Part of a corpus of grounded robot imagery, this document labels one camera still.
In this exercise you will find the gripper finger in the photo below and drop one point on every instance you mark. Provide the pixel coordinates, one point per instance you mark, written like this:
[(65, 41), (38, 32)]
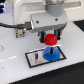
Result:
[(42, 36), (59, 33)]

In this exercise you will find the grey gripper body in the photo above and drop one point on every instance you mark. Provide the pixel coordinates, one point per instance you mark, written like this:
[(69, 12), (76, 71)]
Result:
[(44, 21)]

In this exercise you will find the red gear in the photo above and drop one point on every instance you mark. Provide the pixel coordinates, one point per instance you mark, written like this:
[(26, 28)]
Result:
[(50, 39)]

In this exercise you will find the blue gear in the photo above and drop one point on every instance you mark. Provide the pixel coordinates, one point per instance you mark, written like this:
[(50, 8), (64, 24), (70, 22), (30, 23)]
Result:
[(51, 57)]

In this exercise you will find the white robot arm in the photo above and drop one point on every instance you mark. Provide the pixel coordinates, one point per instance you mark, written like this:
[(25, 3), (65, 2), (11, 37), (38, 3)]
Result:
[(23, 9)]

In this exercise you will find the beige connector block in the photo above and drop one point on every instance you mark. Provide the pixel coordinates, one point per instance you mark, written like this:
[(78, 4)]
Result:
[(19, 32)]

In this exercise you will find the black-framed peg base plate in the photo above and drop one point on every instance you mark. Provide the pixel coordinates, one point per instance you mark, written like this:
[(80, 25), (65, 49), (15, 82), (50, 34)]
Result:
[(30, 56)]

